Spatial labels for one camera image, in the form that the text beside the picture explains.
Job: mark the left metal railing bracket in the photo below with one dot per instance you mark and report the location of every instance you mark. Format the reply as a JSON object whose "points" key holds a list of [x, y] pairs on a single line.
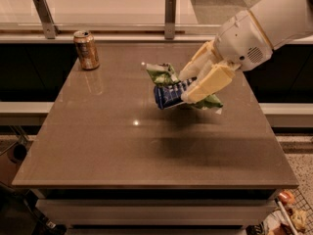
{"points": [[49, 29]]}

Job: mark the green chip bag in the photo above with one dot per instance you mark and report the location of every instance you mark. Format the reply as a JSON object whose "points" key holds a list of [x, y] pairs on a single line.
{"points": [[162, 74]]}

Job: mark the wire basket with items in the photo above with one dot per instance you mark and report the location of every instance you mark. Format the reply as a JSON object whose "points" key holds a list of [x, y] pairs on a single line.
{"points": [[291, 216]]}

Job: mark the blue rxbar wrapper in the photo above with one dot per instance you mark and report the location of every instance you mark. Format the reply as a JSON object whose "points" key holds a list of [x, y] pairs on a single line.
{"points": [[168, 96]]}

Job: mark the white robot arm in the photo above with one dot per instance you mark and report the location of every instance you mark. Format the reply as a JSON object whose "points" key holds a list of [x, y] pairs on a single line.
{"points": [[282, 21]]}

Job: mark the metal railing bracket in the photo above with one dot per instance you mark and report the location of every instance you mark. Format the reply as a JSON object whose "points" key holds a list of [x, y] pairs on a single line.
{"points": [[49, 29], [169, 19]]}

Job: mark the orange soda can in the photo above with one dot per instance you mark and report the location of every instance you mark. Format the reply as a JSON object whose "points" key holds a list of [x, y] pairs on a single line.
{"points": [[86, 49]]}

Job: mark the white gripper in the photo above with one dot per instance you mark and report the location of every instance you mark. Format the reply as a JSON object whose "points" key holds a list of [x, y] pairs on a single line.
{"points": [[242, 40]]}

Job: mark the middle metal railing bracket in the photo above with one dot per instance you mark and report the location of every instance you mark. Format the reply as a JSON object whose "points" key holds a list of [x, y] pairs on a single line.
{"points": [[169, 19]]}

